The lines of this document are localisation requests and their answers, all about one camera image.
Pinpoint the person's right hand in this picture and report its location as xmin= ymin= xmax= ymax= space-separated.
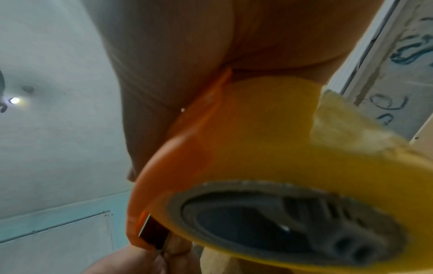
xmin=81 ymin=0 xmax=387 ymax=183

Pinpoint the person's left hand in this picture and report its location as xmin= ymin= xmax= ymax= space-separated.
xmin=81 ymin=235 xmax=204 ymax=274

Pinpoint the yellowish clear tape roll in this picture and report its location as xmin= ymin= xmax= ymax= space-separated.
xmin=148 ymin=76 xmax=433 ymax=274

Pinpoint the orange tape dispenser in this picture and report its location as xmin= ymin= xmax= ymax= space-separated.
xmin=126 ymin=66 xmax=406 ymax=268

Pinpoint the white metal shelving unit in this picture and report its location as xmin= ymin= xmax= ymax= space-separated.
xmin=330 ymin=0 xmax=433 ymax=145

